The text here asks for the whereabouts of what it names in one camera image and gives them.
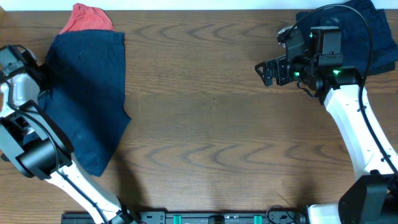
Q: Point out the folded navy shorts stack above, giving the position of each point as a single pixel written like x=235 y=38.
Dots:
x=354 y=20

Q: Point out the red t-shirt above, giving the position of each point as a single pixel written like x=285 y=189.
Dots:
x=85 y=17

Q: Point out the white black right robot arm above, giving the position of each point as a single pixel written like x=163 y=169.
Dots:
x=373 y=196

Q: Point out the navy blue shorts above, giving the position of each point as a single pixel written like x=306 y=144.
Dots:
x=87 y=93

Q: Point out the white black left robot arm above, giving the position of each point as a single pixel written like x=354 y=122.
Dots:
x=37 y=147

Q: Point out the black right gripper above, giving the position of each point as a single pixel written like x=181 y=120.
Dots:
x=280 y=64

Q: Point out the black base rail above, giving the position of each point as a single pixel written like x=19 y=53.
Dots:
x=162 y=217

